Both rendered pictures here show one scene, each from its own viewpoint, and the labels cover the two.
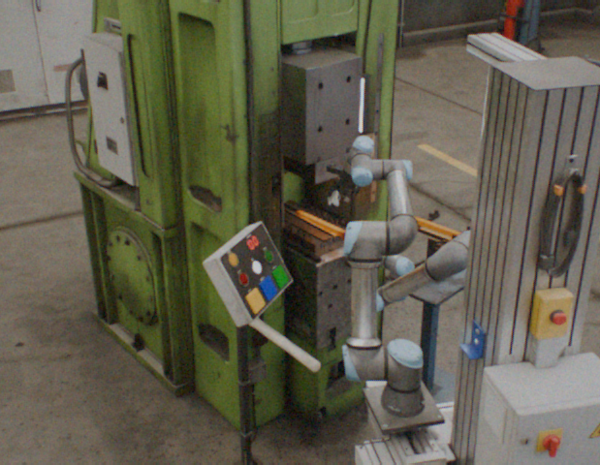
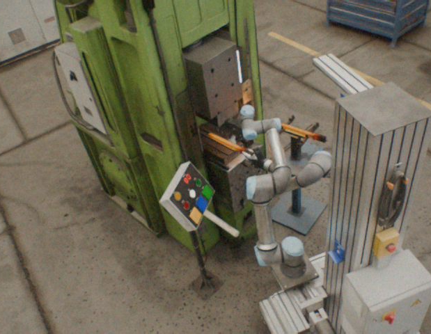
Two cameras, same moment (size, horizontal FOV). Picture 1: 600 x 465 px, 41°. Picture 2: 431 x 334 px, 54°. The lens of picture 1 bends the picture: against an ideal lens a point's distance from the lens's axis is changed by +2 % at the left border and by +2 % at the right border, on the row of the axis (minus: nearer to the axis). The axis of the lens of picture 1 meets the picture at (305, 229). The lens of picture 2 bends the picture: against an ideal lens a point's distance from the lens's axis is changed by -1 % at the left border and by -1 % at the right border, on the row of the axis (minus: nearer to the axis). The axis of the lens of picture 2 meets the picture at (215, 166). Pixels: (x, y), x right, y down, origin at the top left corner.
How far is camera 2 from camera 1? 87 cm
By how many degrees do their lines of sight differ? 15
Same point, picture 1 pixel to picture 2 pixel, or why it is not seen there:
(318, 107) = (213, 83)
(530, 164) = (372, 175)
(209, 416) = (179, 248)
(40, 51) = (34, 13)
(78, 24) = not seen: outside the picture
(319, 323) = (233, 200)
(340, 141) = (230, 97)
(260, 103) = (175, 88)
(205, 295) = (163, 188)
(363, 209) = not seen: hidden behind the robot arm
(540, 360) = (379, 266)
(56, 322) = (82, 197)
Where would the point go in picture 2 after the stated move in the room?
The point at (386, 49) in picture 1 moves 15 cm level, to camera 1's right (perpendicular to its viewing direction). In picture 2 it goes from (249, 27) to (271, 23)
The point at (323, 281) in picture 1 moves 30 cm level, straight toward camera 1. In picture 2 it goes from (232, 179) to (237, 209)
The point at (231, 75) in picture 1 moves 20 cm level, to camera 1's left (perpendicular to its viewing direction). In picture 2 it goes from (153, 78) to (119, 84)
